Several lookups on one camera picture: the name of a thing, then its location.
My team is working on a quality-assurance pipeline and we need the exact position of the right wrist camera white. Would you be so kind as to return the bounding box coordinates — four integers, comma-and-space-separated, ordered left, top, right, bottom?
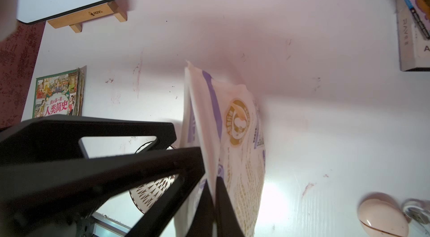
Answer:
1, 0, 18, 41

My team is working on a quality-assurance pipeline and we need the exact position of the white patterned breakfast bowl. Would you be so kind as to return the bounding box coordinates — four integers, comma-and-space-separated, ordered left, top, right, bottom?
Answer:
129, 140, 179, 215

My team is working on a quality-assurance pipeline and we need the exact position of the colourful history magazine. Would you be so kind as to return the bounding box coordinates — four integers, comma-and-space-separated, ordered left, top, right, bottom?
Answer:
32, 67, 86, 118

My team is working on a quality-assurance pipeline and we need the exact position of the oats bag white purple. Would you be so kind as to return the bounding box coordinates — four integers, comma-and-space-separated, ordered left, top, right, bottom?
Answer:
174, 64, 265, 237

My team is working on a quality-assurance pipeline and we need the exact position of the aluminium front rail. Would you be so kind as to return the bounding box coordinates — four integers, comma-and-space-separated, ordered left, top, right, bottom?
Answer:
76, 212, 131, 237

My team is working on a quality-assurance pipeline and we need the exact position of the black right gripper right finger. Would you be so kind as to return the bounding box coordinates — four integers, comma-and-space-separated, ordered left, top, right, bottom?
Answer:
187, 177, 244, 237

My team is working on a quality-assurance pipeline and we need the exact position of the pink round case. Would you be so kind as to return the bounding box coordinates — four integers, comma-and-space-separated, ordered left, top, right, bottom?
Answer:
357, 199, 409, 237

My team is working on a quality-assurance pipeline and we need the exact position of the wooden board stand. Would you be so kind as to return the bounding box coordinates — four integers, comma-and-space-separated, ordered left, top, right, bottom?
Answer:
48, 1, 128, 33

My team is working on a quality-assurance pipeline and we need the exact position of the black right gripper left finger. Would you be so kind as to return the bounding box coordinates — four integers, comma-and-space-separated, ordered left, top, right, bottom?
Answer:
1, 115, 204, 237

